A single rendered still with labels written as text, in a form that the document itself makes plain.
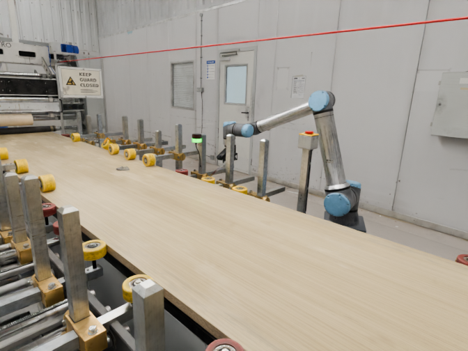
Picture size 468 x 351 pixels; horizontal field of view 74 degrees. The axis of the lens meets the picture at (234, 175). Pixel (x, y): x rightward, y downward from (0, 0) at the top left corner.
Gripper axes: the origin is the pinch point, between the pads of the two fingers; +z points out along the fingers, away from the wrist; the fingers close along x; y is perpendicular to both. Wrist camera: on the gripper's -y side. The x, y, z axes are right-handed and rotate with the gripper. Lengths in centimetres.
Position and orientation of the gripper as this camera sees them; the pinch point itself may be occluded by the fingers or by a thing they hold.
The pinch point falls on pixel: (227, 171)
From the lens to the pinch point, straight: 228.2
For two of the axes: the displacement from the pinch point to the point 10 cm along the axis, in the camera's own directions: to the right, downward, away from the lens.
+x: -7.2, -2.0, 6.7
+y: 6.9, -2.0, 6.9
